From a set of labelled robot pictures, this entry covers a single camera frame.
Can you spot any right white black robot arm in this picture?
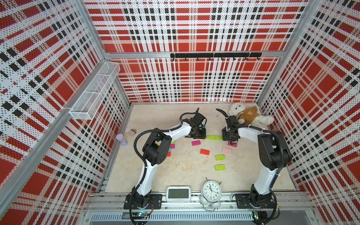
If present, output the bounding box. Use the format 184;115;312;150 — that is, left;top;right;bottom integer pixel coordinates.
222;114;292;208

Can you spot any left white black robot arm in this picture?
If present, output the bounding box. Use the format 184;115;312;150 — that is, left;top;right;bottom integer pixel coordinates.
127;110;207;210

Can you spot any pink block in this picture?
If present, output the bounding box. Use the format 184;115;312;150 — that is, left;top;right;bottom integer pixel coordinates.
222;147;233;154

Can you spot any white teddy bear brown shirt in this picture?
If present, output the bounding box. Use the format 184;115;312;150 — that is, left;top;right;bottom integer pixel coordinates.
228;103;274;127

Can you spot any red block centre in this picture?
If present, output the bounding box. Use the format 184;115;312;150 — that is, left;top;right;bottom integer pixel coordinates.
200;149;210;156

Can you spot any white analog alarm clock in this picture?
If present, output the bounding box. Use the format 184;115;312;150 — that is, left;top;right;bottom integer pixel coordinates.
199;178;222;212

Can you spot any small brown white object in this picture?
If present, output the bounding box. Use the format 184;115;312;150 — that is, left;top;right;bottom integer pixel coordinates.
127;129;137;137

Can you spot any white digital display device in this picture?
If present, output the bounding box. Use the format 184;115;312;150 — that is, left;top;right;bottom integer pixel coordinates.
166;186;191;203

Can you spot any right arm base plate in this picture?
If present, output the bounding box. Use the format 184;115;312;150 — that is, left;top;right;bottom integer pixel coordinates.
233;194;275;210

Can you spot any black hook rail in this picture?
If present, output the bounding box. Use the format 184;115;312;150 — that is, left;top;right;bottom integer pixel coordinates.
170;52;262;59

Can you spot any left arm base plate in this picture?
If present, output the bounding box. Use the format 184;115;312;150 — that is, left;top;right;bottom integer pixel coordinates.
123;192;163;210

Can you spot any white wire mesh basket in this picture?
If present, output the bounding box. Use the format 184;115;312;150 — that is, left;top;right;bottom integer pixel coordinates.
69;62;120;121

